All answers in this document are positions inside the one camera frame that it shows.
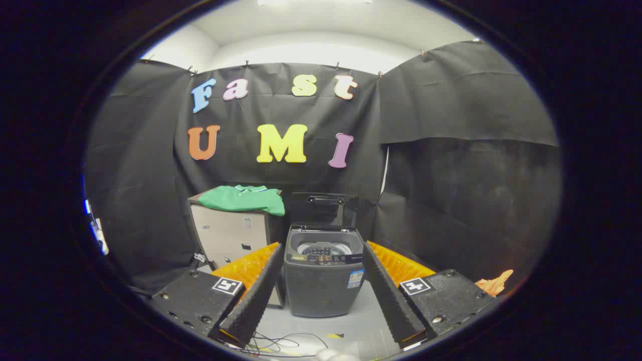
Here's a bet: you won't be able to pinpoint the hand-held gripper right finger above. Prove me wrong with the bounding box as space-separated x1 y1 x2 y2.
362 241 500 344

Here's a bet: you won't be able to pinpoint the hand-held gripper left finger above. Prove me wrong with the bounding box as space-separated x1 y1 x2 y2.
150 242 284 349

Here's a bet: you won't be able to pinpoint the grey washing machine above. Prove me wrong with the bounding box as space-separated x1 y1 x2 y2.
283 225 366 318

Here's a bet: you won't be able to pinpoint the green polo shirt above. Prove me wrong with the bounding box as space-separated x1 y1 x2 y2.
198 185 285 217

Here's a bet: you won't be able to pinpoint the beige brown cabinet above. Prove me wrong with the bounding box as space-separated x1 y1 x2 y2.
188 191 286 307

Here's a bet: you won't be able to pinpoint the orange cloth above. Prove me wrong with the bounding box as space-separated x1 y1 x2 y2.
474 269 514 296

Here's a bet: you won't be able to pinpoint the white and blue object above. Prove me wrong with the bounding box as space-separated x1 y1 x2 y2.
83 198 109 256

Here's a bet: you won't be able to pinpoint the thin black floor cables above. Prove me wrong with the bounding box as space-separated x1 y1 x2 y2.
246 331 329 357

